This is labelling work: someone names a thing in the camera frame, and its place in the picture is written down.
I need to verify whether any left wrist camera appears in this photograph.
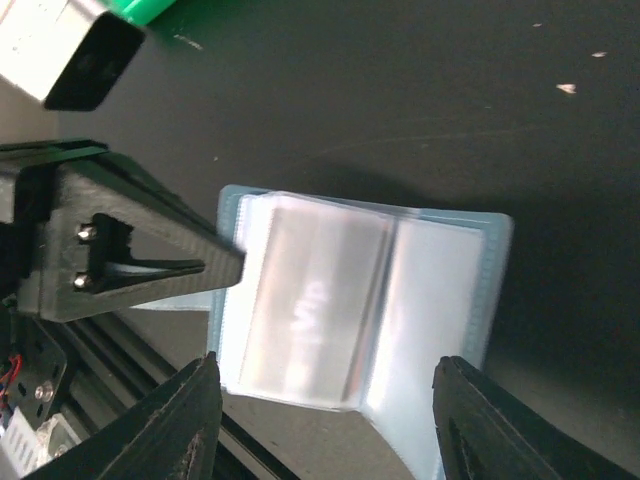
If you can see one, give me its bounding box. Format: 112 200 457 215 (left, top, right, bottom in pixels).
1 0 145 112

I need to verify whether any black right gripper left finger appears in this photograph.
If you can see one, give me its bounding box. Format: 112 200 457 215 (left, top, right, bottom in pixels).
27 352 222 479

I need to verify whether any blue card holder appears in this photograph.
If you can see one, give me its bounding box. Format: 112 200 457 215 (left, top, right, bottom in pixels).
150 185 513 479

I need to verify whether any white slotted cable duct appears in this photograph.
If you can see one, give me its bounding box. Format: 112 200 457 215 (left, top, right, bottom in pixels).
1 408 40 479

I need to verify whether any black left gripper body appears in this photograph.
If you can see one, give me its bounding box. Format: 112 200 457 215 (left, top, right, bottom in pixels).
1 139 110 320

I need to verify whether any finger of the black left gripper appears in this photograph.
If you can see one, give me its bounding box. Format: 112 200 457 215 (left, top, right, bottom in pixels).
39 152 244 321

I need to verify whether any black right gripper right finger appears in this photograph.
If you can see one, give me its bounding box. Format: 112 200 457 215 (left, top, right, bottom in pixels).
433 356 635 479

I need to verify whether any green end plastic bin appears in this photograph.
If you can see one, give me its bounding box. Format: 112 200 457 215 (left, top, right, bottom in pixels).
104 0 176 26

